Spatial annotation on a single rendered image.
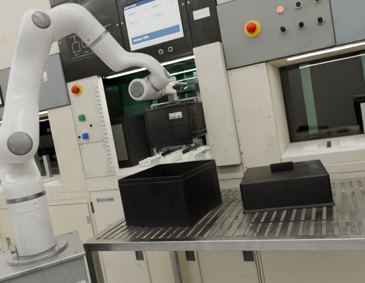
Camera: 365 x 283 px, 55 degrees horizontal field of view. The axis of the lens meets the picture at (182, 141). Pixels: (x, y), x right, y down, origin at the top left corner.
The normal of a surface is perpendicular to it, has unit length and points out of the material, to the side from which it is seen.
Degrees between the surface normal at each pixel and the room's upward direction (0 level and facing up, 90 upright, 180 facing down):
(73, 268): 90
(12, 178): 30
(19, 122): 63
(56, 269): 90
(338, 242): 90
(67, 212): 90
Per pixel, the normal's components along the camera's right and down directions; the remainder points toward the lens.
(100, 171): -0.38, 0.14
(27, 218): 0.27, 0.03
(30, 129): 0.68, -0.45
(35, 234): 0.47, -0.01
